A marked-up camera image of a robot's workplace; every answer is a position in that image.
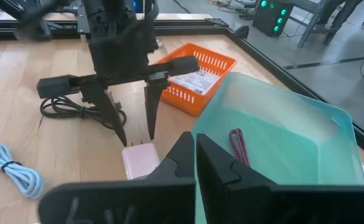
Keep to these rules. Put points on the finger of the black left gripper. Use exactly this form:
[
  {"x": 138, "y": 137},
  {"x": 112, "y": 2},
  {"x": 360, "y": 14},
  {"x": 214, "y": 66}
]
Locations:
[
  {"x": 153, "y": 102},
  {"x": 102, "y": 99}
]

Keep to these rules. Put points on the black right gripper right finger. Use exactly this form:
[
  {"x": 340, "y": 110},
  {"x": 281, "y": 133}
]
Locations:
[{"x": 247, "y": 205}]

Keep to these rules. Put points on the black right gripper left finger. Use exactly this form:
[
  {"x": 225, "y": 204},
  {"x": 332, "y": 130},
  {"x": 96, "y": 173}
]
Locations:
[{"x": 138, "y": 202}]

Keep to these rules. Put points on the pink and white charger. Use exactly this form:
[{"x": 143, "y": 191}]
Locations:
[{"x": 139, "y": 161}]

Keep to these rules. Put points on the white box with barcode label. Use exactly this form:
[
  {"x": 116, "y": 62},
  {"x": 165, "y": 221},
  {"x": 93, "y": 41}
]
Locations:
[{"x": 197, "y": 81}]

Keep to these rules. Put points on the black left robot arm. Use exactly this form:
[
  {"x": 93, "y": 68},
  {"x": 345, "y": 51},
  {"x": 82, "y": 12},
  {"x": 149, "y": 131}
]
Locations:
[{"x": 107, "y": 15}]

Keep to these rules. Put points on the teal translucent plastic bin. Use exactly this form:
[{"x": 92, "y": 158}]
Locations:
[{"x": 278, "y": 124}]

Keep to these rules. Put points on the orange slotted plastic basket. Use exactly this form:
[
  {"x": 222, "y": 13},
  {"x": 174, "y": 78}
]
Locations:
[{"x": 181, "y": 107}]

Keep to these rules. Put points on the computer tower with green lights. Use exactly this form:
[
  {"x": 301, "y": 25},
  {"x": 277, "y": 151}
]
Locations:
[{"x": 268, "y": 21}]

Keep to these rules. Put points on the grey metal table leg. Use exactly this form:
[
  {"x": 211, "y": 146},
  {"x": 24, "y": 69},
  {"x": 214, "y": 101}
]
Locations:
[{"x": 309, "y": 28}]

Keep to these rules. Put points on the person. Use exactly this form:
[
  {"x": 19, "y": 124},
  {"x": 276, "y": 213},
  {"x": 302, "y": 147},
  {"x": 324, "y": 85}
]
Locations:
[{"x": 340, "y": 18}]

